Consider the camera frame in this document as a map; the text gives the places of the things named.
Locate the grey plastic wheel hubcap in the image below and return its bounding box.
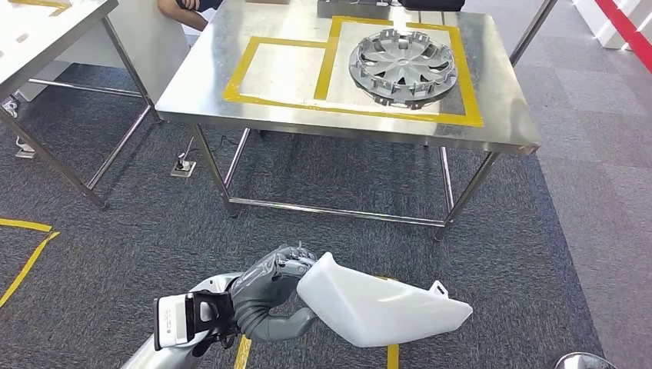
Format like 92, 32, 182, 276
348, 28, 458, 111

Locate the stainless steel workbench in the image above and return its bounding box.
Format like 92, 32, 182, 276
155, 0, 542, 241

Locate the black carrying case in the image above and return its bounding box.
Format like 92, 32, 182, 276
397, 0, 466, 13

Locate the slanted steel pole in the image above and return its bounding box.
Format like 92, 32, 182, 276
509, 0, 559, 68

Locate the white plastic car part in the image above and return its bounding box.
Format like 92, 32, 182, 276
297, 251, 474, 349

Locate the white panel desk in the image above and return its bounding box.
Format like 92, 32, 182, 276
18, 0, 191, 105

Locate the person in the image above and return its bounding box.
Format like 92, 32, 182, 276
156, 0, 225, 32

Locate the white-topped steel-legged table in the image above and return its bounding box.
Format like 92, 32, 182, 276
0, 0, 163, 211

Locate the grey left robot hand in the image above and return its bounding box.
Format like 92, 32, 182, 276
229, 244, 320, 343

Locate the yellow floor tape angle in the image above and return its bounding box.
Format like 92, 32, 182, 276
0, 218, 61, 309

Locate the red and white barrier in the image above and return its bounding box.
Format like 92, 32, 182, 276
573, 0, 652, 61

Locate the grey laptop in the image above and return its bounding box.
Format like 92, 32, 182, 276
316, 0, 394, 20

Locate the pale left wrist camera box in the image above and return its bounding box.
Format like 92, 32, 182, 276
152, 291, 238, 352

